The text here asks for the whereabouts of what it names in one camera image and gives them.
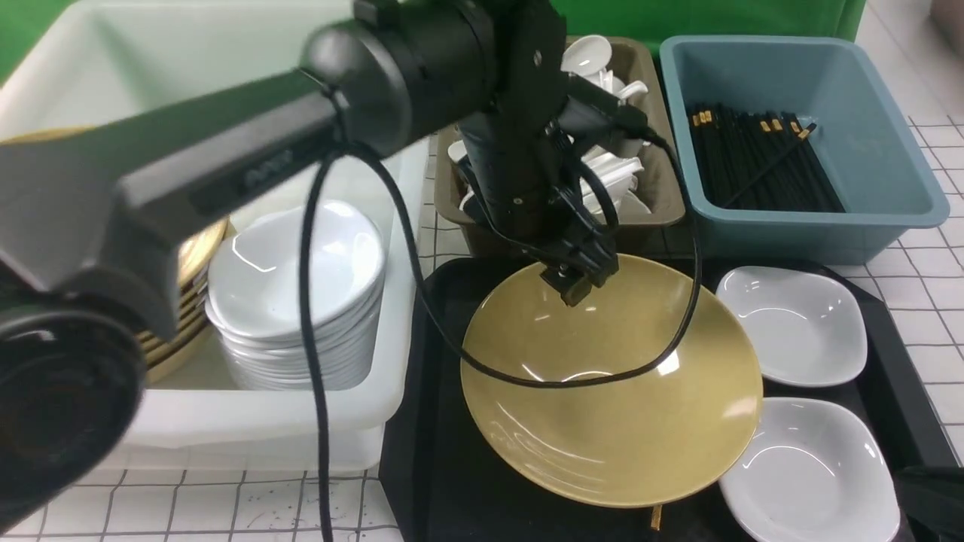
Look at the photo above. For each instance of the white translucent plastic tub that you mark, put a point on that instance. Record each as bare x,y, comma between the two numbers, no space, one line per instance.
105,60

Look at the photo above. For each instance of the olive brown spoon bin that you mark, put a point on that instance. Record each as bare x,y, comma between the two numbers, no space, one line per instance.
452,233

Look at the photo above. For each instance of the stack of white side dishes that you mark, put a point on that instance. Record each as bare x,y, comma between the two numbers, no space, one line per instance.
264,318

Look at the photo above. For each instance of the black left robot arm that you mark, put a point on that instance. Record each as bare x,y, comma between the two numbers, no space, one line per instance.
92,222

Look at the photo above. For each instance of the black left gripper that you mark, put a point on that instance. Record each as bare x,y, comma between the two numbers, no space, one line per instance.
526,142

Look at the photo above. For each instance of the black chopstick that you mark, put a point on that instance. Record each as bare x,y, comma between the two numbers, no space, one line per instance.
655,518

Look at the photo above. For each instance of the bundle of black chopsticks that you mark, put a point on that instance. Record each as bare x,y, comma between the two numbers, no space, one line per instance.
760,162

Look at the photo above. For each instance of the stack of yellow noodle bowls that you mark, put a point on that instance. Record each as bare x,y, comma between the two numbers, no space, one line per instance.
162,357

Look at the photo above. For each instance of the green backdrop cloth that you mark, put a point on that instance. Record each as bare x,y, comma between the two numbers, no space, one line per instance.
650,22

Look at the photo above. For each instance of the blue chopstick bin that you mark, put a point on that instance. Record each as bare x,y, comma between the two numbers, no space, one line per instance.
867,150

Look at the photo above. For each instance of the pile of white soup spoons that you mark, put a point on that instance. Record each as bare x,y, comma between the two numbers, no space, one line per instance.
610,173

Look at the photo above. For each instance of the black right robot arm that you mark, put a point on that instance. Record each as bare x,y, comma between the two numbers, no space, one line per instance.
933,496

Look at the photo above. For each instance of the white side dish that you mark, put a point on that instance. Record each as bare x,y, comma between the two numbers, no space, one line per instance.
807,330
812,472

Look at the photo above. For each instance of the yellow noodle bowl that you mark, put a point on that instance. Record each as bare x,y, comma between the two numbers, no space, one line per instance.
653,439

